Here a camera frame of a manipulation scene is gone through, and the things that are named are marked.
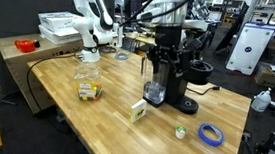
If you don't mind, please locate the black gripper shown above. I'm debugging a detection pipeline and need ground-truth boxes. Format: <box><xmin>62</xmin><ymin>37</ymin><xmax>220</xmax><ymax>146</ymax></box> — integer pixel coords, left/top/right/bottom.
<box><xmin>139</xmin><ymin>22</ymin><xmax>203</xmax><ymax>83</ymax></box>

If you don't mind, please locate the small white book yellow print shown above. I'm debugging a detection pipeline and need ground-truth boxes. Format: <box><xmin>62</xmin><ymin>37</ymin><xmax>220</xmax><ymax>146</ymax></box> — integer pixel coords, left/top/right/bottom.
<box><xmin>128</xmin><ymin>98</ymin><xmax>149</xmax><ymax>125</ymax></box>

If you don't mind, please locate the small white cup green rim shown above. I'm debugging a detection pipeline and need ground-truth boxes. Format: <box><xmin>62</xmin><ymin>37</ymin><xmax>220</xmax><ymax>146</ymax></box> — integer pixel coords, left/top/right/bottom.
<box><xmin>174</xmin><ymin>125</ymin><xmax>189</xmax><ymax>141</ymax></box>

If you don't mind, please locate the wooden background desk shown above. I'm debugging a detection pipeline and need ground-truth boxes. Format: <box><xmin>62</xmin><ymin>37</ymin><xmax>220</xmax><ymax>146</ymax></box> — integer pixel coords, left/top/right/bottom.
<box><xmin>123</xmin><ymin>30</ymin><xmax>157</xmax><ymax>56</ymax></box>

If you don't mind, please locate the black Keurig coffee machine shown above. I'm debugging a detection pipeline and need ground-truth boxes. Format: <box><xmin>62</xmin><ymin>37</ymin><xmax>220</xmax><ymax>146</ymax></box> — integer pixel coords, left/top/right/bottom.
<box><xmin>141</xmin><ymin>34</ymin><xmax>217</xmax><ymax>117</ymax></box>

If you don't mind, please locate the white panel with blue logo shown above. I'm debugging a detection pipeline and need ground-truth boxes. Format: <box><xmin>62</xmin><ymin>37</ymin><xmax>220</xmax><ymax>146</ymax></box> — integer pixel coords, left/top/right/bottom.
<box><xmin>224</xmin><ymin>19</ymin><xmax>275</xmax><ymax>79</ymax></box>

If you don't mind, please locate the clear jar with coloured items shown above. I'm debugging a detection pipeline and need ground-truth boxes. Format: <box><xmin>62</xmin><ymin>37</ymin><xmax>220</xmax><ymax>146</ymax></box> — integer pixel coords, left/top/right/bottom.
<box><xmin>71</xmin><ymin>62</ymin><xmax>106</xmax><ymax>104</ymax></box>

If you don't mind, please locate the blue tape roll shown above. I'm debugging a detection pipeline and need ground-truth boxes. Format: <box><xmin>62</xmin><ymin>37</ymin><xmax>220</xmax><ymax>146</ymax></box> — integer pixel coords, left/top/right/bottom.
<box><xmin>196</xmin><ymin>121</ymin><xmax>227</xmax><ymax>149</ymax></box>

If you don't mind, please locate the brown cardboard box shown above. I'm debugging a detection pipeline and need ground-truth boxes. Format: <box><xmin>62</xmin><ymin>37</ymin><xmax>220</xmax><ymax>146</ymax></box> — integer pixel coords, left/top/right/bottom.
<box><xmin>253</xmin><ymin>63</ymin><xmax>275</xmax><ymax>92</ymax></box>

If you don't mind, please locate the white plastic bottle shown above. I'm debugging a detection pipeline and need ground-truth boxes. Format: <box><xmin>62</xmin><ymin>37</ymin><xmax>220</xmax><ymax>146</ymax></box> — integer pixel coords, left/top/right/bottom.
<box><xmin>250</xmin><ymin>85</ymin><xmax>273</xmax><ymax>114</ymax></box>

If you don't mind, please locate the white cardboard box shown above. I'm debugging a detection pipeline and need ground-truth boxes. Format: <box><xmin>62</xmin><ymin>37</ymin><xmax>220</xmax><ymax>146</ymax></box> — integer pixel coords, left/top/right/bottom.
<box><xmin>36</xmin><ymin>23</ymin><xmax>86</xmax><ymax>48</ymax></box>
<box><xmin>36</xmin><ymin>8</ymin><xmax>81</xmax><ymax>35</ymax></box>

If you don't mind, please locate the black power cord with plug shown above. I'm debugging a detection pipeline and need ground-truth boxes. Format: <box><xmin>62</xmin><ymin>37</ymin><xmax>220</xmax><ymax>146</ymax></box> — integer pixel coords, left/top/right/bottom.
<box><xmin>185</xmin><ymin>82</ymin><xmax>222</xmax><ymax>97</ymax></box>

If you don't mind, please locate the coiled black cable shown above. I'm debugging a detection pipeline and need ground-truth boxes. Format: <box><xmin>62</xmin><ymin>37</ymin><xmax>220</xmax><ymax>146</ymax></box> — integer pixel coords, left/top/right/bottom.
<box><xmin>98</xmin><ymin>45</ymin><xmax>118</xmax><ymax>55</ymax></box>

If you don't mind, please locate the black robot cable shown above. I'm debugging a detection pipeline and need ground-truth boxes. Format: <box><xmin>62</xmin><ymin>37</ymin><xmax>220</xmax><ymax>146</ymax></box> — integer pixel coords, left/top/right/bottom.
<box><xmin>23</xmin><ymin>47</ymin><xmax>80</xmax><ymax>115</ymax></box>

